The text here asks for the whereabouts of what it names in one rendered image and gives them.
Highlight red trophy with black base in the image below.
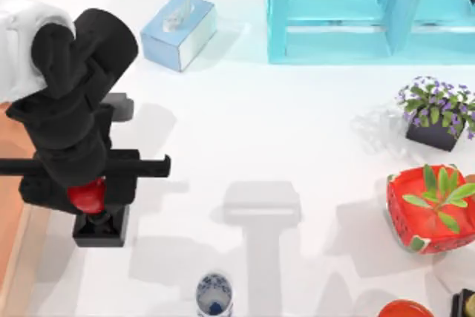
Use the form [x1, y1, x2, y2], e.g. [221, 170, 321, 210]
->
[66, 177, 131, 248]

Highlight grey rounded box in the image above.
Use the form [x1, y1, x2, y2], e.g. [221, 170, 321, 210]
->
[99, 92, 135, 123]

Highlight light blue tissue box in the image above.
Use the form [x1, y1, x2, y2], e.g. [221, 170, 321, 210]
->
[140, 0, 217, 73]

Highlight blue and white cup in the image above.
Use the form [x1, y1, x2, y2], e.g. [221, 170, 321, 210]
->
[195, 272, 235, 317]

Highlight light blue rack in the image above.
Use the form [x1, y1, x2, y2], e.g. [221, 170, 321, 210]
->
[266, 0, 475, 66]

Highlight green plant in red pot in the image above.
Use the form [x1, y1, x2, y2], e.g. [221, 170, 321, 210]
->
[385, 163, 475, 255]

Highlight purple flowers in black pot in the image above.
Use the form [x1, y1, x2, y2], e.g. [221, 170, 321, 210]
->
[395, 75, 475, 153]

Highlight red bowl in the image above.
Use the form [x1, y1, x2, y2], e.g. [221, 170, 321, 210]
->
[377, 298, 436, 317]

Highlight black box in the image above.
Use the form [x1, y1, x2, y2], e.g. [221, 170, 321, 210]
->
[450, 288, 475, 317]

